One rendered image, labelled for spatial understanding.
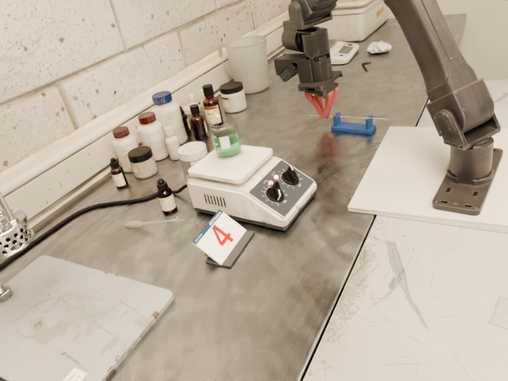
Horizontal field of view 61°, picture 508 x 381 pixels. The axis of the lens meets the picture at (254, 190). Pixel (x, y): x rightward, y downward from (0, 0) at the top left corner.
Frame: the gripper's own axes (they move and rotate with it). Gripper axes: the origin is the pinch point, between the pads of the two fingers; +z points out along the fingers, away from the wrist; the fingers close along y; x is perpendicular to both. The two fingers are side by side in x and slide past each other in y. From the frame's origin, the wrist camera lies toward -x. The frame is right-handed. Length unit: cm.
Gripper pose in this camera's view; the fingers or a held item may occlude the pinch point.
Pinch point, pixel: (324, 115)
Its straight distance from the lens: 107.3
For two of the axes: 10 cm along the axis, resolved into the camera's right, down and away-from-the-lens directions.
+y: -5.7, 5.1, -6.5
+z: 2.0, 8.5, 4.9
